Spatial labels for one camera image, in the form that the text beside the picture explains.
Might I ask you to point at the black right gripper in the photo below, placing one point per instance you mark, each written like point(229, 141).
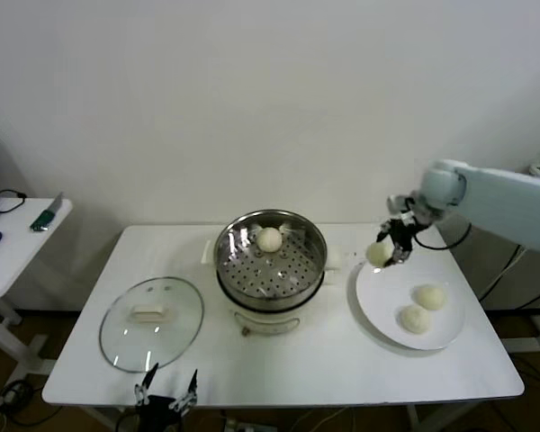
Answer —
point(402, 234)

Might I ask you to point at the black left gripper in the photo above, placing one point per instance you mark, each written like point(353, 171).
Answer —
point(159, 411)

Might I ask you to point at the white steamed baozi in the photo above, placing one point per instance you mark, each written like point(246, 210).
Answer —
point(415, 319)
point(378, 254)
point(269, 239)
point(430, 297)

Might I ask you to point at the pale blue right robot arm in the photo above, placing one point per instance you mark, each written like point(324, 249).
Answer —
point(499, 202)

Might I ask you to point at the perforated steel steamer basket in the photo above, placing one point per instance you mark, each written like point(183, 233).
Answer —
point(274, 274)

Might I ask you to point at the large white plate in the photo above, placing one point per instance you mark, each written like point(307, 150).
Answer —
point(387, 297)

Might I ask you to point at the floor power strip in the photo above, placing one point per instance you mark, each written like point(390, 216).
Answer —
point(11, 396)

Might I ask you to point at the small white side table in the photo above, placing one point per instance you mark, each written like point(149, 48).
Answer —
point(22, 252)

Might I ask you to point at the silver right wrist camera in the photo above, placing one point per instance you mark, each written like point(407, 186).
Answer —
point(398, 201)

